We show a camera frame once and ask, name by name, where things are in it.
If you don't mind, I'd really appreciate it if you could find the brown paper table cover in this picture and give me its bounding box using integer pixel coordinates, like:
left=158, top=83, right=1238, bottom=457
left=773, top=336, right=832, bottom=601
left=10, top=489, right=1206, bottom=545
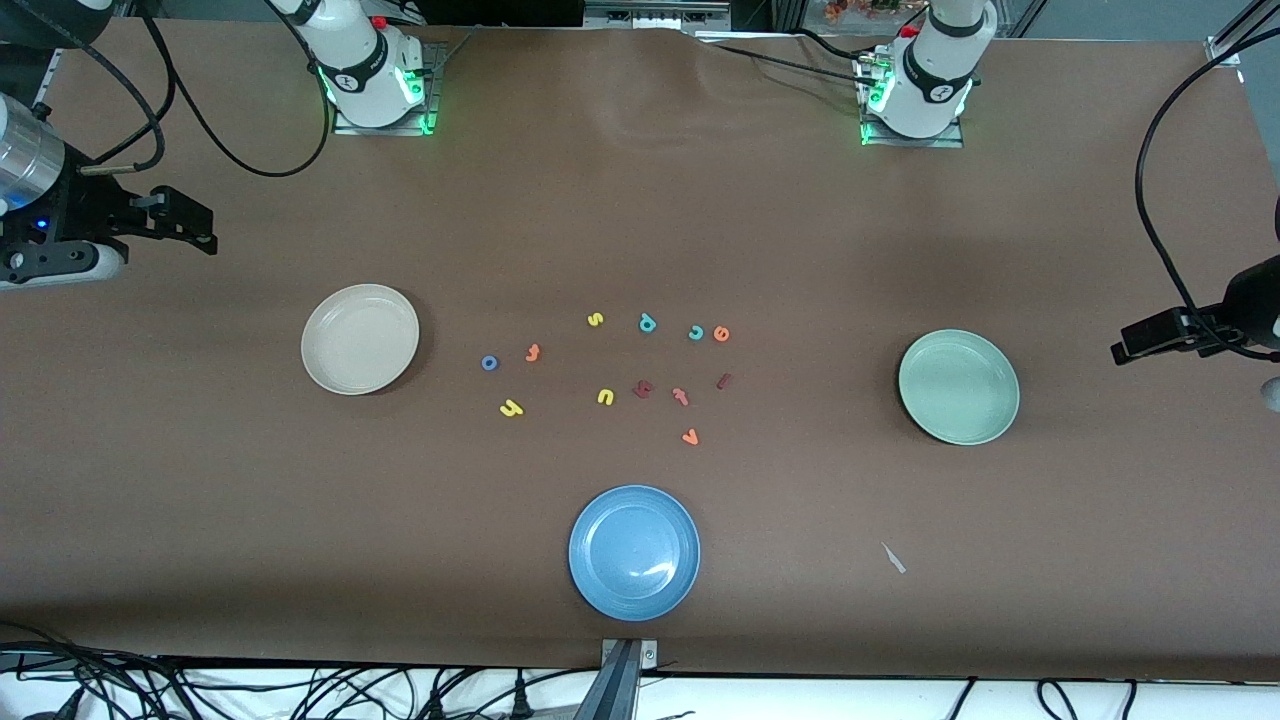
left=0, top=18, right=1280, bottom=683

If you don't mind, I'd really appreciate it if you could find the blue round plate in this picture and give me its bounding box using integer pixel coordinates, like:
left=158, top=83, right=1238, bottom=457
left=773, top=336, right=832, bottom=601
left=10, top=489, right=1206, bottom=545
left=568, top=485, right=701, bottom=622

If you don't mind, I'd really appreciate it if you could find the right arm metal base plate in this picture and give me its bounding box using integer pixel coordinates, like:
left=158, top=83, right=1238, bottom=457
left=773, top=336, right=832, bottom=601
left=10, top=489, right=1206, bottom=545
left=332, top=40, right=448, bottom=137

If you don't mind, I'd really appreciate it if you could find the beige round plate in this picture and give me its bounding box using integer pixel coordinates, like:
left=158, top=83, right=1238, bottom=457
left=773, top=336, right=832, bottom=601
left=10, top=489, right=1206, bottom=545
left=301, top=284, right=421, bottom=396

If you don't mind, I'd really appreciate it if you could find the aluminium frame bar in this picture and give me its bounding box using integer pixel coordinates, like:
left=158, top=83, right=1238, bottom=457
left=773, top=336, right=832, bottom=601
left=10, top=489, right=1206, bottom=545
left=1205, top=0, right=1280, bottom=67

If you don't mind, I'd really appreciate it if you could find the black looped cable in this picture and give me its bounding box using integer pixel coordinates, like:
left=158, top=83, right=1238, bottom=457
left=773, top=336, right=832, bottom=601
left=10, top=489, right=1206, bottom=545
left=1034, top=678, right=1083, bottom=720

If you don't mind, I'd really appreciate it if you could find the green round plate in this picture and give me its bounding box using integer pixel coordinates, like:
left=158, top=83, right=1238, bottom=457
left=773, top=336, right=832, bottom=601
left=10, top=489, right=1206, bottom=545
left=898, top=329, right=1021, bottom=446

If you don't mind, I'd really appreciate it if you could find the white power strip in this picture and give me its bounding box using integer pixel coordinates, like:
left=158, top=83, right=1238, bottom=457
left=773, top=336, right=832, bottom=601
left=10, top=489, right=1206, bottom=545
left=585, top=0, right=731, bottom=31

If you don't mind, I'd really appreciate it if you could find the thin black table cable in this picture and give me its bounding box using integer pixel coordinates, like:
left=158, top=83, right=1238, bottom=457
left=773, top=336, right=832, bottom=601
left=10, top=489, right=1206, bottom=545
left=793, top=27, right=869, bottom=63
left=693, top=38, right=879, bottom=91

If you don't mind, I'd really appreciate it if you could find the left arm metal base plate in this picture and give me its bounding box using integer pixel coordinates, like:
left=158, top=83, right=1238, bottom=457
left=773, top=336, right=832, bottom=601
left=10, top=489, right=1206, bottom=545
left=856, top=52, right=967, bottom=150

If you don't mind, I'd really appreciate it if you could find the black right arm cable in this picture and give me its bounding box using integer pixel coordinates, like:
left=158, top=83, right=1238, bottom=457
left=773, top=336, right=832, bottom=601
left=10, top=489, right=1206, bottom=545
left=45, top=0, right=333, bottom=180

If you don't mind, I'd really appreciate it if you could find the grey metal camera bracket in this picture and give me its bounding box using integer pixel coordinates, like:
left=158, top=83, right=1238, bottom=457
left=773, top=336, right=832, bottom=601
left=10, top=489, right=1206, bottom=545
left=598, top=638, right=661, bottom=720

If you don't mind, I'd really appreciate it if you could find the black floor cable tangle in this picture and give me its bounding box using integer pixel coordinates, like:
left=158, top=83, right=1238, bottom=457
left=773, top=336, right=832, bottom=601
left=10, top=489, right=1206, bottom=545
left=0, top=620, right=601, bottom=720

